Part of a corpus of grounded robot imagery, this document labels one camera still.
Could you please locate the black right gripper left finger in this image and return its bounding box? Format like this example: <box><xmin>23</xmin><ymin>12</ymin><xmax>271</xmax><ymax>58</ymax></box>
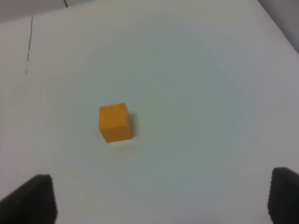
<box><xmin>0</xmin><ymin>175</ymin><xmax>57</xmax><ymax>224</ymax></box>

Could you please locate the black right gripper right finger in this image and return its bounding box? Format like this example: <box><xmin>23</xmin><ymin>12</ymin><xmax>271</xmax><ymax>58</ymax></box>
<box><xmin>268</xmin><ymin>167</ymin><xmax>299</xmax><ymax>224</ymax></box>

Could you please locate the orange cube block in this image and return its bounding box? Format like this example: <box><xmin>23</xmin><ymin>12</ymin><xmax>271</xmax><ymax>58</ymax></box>
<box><xmin>99</xmin><ymin>103</ymin><xmax>133</xmax><ymax>143</ymax></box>

